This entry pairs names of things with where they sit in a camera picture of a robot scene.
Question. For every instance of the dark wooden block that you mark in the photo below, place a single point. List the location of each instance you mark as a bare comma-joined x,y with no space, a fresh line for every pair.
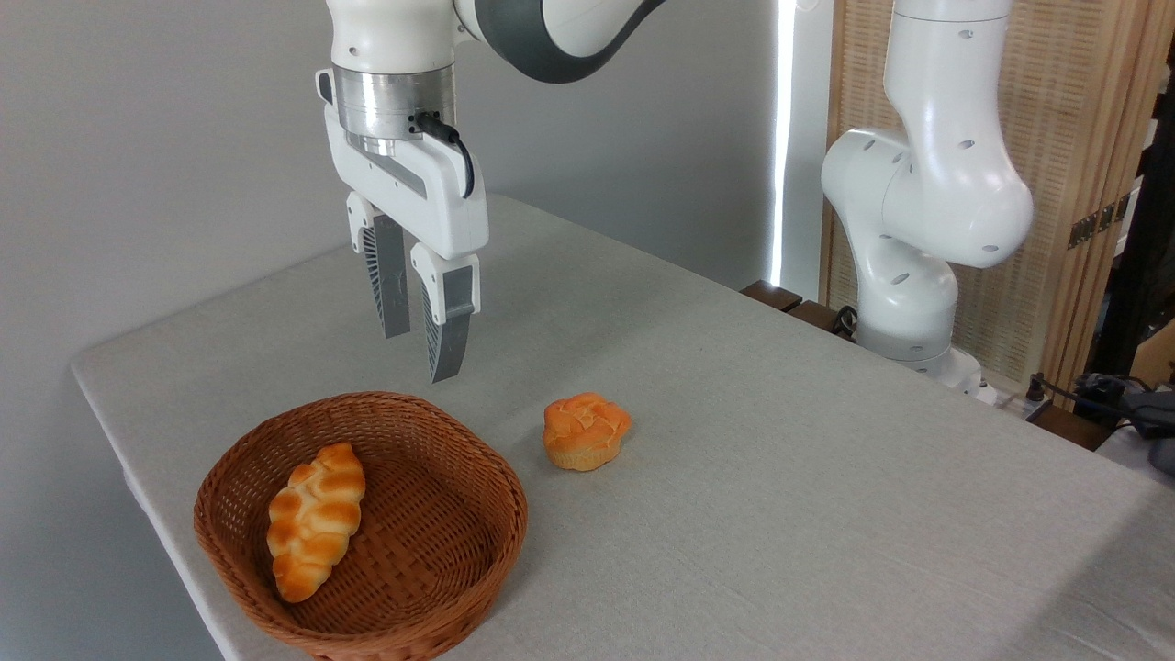
773,295
815,316

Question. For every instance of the brass screen hinge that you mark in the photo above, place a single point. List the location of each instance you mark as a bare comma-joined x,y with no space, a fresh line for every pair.
1098,220

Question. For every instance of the bamboo folding screen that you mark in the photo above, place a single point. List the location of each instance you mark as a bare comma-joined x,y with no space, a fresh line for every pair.
1065,92

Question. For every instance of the grey black power adapter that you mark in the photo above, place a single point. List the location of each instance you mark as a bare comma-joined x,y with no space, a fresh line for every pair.
1143,413

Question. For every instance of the black metal stand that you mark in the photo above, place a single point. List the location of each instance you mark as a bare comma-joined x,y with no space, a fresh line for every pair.
1138,239

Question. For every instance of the orange muffin-shaped bread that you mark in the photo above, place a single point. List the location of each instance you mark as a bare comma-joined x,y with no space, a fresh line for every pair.
586,431

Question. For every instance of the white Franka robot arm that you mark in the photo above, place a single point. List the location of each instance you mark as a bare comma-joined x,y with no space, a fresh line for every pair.
945,184

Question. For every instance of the braided golden bread loaf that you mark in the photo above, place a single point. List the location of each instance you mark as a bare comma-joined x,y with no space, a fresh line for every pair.
317,523

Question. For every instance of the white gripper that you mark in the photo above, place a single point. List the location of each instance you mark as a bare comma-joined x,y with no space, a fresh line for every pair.
431,197

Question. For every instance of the brown wicker basket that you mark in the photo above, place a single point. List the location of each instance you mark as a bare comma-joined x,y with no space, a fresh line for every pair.
431,551

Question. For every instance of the grey tablecloth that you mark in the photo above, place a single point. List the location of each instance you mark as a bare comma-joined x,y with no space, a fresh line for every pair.
780,514

